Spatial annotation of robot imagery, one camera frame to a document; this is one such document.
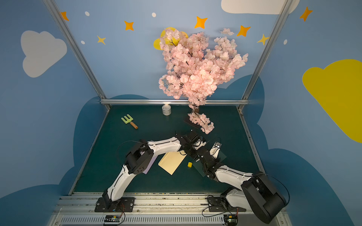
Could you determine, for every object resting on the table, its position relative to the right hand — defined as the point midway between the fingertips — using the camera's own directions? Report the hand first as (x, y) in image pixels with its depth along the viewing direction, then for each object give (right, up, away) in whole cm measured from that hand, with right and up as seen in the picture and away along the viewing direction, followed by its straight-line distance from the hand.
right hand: (212, 149), depth 90 cm
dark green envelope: (-8, -11, -2) cm, 14 cm away
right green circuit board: (+6, -34, -17) cm, 38 cm away
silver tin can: (-33, +28, +24) cm, 49 cm away
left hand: (-8, -4, +2) cm, 9 cm away
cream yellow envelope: (-27, -7, 0) cm, 28 cm away
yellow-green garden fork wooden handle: (-63, +19, +22) cm, 69 cm away
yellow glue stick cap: (-15, -9, -3) cm, 18 cm away
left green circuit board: (-56, -32, -19) cm, 67 cm away
